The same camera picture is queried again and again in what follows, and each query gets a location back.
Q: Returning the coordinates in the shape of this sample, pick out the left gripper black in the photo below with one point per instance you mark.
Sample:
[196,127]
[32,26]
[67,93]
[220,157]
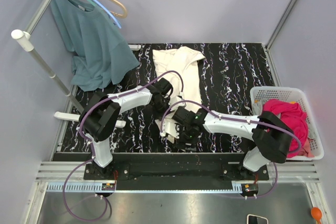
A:
[159,115]

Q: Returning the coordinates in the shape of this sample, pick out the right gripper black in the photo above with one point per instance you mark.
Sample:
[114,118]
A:
[180,142]

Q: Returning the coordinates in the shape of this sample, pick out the white t shirt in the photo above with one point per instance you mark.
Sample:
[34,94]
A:
[180,69]

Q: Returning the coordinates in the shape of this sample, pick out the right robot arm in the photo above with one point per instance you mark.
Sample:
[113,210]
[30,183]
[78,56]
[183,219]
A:
[271,136]

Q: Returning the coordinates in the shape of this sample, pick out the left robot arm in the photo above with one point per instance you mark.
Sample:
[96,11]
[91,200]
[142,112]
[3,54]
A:
[99,118]

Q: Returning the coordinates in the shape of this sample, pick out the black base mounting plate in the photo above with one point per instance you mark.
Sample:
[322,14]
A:
[174,172]

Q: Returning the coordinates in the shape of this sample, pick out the teal t shirt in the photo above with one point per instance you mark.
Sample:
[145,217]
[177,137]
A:
[101,54]

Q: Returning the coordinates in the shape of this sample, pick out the smartphone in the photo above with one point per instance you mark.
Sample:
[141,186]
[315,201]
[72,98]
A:
[254,219]

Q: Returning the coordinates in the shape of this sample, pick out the pink t shirt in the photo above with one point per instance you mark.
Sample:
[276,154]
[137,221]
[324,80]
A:
[295,118]

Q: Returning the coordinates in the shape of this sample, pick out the white laundry basket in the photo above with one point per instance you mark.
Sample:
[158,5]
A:
[287,94]

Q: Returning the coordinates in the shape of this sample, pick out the orange maraca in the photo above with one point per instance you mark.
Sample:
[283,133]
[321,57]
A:
[316,214]

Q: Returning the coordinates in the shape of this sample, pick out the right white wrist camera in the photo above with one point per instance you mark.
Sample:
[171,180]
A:
[169,129]

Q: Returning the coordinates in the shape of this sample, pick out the white cable duct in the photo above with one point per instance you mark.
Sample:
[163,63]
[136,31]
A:
[81,187]

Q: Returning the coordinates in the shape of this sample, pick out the aluminium corner frame post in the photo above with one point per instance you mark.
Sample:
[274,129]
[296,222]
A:
[288,10]

